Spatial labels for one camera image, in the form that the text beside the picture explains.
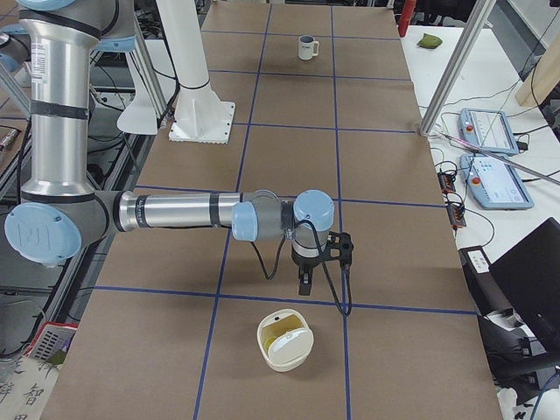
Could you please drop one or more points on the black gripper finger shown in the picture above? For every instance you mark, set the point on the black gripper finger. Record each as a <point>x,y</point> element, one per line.
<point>305,282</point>

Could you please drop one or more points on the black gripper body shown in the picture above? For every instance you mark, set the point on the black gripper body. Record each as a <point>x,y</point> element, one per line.
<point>304,265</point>

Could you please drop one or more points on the white HOME mug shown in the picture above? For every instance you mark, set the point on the white HOME mug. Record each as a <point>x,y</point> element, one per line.
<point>308,48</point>

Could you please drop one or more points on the cream waste bin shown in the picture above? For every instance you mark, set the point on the cream waste bin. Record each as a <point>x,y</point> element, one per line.
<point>295,339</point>

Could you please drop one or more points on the black box with label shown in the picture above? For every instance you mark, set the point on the black box with label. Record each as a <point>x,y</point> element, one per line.
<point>485,292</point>

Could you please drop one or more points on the near blue teach pendant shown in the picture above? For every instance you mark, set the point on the near blue teach pendant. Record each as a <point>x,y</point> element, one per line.
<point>494,184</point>

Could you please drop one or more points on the blue teach pendant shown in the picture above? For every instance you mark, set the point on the blue teach pendant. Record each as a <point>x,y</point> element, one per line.
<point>494,184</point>
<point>488,129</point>

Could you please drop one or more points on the black laptop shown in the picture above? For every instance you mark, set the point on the black laptop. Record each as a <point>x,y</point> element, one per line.
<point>528,275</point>

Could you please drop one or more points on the far blue teach pendant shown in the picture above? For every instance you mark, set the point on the far blue teach pendant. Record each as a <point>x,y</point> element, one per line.
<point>488,129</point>

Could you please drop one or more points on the green cloth pouch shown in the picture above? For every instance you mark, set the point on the green cloth pouch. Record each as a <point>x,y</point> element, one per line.
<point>429,41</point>

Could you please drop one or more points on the red cylinder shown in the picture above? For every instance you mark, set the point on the red cylinder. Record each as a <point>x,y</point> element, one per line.
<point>408,10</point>

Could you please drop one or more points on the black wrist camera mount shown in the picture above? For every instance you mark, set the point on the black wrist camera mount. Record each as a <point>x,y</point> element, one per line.
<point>339,247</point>

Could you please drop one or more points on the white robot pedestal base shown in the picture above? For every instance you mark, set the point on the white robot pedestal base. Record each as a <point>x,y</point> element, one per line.
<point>200,115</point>

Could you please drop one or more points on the aluminium frame post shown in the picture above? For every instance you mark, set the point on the aluminium frame post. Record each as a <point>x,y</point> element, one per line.
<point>466,41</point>

